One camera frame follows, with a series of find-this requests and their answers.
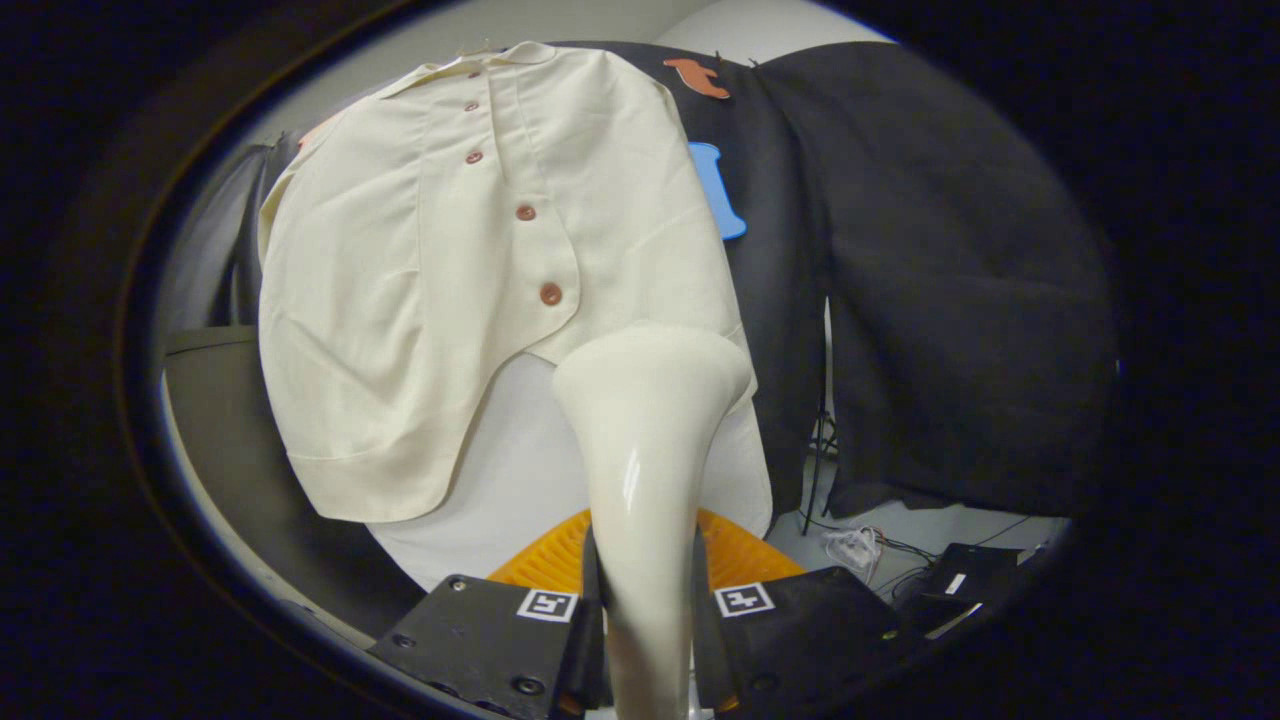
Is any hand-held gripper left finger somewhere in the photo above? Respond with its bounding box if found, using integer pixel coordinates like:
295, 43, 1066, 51
367, 508, 606, 720

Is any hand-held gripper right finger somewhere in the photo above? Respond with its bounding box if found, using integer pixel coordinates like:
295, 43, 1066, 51
693, 508, 926, 716

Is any cream garment steamer head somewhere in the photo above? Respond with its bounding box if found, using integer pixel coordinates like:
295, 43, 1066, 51
552, 323, 753, 720

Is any cream button-up shirt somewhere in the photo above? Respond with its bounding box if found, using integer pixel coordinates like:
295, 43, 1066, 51
258, 42, 756, 524

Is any clear plastic bag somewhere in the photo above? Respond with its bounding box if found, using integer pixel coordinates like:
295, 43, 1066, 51
823, 527, 883, 586

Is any black box device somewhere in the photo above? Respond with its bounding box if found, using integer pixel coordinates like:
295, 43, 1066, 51
895, 543, 1023, 636

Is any grey cabinet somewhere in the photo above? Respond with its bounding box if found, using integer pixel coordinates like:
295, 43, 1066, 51
163, 325, 431, 641

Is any black backdrop cloth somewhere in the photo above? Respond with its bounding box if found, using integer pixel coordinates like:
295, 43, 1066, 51
230, 40, 1119, 521

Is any black floor cable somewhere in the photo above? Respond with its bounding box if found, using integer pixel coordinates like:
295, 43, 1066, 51
800, 505, 1041, 601

